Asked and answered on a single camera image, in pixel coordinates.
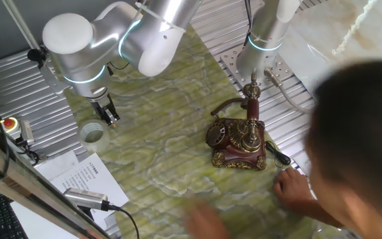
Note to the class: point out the silver perforated device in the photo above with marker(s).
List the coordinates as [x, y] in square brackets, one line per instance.
[85, 198]

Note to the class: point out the person left hand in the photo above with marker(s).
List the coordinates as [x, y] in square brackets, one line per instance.
[207, 222]

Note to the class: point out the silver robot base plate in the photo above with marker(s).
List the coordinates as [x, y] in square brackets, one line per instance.
[227, 59]

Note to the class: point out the person right hand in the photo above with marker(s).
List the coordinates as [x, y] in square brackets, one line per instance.
[292, 189]

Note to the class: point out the person head dark hair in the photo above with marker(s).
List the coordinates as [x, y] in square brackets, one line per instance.
[360, 132]

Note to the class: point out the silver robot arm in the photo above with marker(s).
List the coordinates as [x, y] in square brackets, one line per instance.
[78, 56]

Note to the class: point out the white paper sheet faint print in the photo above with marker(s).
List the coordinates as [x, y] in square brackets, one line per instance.
[51, 164]

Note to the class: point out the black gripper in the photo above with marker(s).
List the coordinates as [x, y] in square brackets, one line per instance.
[101, 105]

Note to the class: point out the person right forearm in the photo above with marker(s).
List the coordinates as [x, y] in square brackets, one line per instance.
[320, 215]

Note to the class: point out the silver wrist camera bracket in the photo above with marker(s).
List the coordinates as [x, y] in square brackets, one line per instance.
[53, 79]

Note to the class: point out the shiny metal bar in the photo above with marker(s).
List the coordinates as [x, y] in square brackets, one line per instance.
[28, 186]

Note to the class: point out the green marble pattern mat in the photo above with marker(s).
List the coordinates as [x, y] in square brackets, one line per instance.
[164, 149]

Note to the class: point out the grey conduit with connector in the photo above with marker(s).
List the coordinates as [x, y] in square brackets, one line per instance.
[272, 78]

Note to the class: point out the red emergency stop button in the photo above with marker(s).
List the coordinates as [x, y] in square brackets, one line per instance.
[9, 123]

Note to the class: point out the printed white paper sheet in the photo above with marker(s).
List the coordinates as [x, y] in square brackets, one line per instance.
[88, 186]

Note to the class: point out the maroon gold rotary phone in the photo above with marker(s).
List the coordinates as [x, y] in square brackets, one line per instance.
[237, 156]

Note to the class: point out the white marble pattern sheet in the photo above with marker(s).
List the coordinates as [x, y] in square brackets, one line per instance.
[343, 33]

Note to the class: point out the brass maroon phone handset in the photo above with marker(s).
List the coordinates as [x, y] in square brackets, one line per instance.
[253, 108]

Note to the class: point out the brass rotary dial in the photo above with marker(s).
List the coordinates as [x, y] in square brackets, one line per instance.
[215, 134]

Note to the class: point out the small grey box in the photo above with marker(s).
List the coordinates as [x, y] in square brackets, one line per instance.
[26, 131]

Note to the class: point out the clear tape roll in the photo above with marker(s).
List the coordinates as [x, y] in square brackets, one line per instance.
[104, 142]

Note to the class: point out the grey metal pole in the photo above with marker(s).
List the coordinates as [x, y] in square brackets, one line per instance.
[20, 25]

